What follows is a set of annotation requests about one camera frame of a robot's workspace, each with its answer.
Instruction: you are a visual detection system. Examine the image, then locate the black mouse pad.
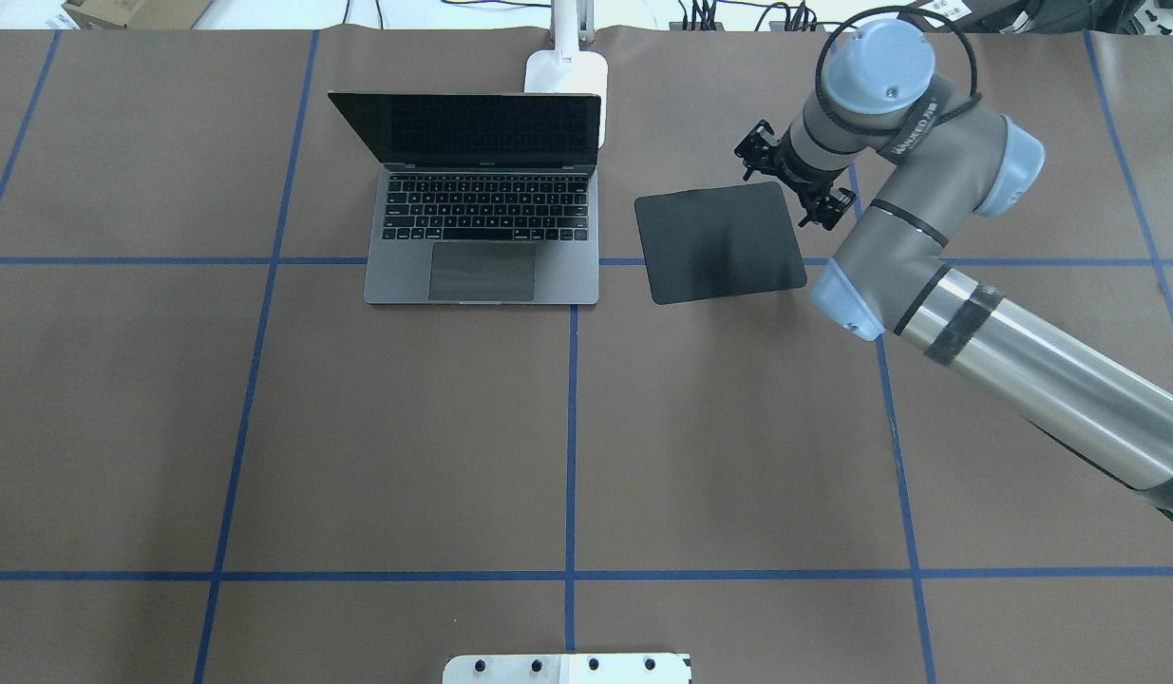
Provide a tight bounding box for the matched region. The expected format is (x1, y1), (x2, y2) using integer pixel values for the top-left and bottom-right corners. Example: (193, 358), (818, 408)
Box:
(633, 182), (807, 306)

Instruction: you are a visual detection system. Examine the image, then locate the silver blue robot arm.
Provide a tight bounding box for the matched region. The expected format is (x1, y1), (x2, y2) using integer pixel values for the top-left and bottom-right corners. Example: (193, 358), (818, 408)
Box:
(734, 6), (1173, 523)

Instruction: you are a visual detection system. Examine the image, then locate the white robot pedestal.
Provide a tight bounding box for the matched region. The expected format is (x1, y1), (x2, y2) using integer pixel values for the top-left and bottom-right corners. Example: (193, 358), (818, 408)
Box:
(442, 651), (693, 683)

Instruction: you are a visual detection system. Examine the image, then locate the black box with white label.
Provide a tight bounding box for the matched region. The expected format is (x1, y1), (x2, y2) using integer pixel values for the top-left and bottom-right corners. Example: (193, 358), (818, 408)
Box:
(906, 1), (1042, 34)

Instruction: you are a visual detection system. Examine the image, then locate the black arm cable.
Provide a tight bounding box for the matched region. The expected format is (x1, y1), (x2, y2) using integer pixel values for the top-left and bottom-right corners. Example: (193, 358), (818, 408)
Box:
(814, 5), (984, 134)

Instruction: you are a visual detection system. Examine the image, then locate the grey laptop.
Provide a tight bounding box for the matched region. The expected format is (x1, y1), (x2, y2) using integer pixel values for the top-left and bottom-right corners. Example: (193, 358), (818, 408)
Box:
(328, 92), (604, 306)

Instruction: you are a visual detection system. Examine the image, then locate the cardboard box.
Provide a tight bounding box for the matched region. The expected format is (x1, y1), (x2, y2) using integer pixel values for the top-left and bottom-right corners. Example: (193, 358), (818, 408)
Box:
(61, 0), (213, 31)

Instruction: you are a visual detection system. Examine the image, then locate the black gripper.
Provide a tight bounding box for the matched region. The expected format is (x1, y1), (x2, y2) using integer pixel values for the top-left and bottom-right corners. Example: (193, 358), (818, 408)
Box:
(734, 120), (857, 231)

